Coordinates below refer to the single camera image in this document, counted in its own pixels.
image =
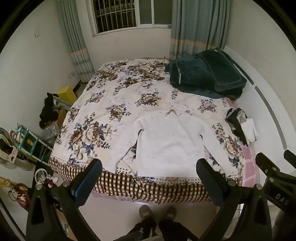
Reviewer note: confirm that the grey metal rack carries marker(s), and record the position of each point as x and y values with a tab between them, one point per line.
62	103

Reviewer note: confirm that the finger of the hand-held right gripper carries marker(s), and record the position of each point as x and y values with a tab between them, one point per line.
291	156
266	163

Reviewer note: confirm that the wide green curtain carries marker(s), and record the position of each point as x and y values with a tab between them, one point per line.
198	25

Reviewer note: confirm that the white electric fan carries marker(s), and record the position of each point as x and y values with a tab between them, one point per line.
9	153

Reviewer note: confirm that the red patterned bag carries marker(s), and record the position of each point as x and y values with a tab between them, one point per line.
20	197

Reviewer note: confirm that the dark green pillow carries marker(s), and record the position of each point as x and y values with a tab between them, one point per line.
222	67

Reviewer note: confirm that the white knit sweater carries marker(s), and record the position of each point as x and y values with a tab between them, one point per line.
168	143

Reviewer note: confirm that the white bed headboard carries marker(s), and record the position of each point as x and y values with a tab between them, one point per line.
261	76

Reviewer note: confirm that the black patterned garment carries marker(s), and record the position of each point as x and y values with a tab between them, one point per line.
234	122

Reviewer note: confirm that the narrow green curtain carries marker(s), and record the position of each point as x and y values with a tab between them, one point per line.
77	46

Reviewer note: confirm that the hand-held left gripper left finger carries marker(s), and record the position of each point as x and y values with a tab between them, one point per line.
89	183

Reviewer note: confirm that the yellow box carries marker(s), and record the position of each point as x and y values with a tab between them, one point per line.
67	93

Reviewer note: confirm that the clear plastic bag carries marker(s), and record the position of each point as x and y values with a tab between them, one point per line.
50	133

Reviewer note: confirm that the red and white shoes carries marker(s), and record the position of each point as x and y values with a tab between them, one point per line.
51	182

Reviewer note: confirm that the pink checked bedsheet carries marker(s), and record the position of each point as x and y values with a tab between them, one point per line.
249	162

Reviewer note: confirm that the dark green blanket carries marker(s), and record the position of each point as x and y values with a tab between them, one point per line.
192	71

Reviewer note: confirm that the floral quilt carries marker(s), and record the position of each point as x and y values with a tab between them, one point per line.
104	104

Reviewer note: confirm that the barred window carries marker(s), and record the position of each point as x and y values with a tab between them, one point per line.
129	14

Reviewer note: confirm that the white garment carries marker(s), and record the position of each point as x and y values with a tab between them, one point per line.
249	131

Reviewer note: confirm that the grey slipper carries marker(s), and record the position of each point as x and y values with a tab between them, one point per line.
168	213
145	212

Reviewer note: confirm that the black hanging clothes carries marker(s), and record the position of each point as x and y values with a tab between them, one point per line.
48	113

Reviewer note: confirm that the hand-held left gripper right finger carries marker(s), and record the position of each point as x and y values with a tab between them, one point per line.
208	183

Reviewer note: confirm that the teal storage shelf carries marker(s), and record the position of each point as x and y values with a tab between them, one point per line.
34	144

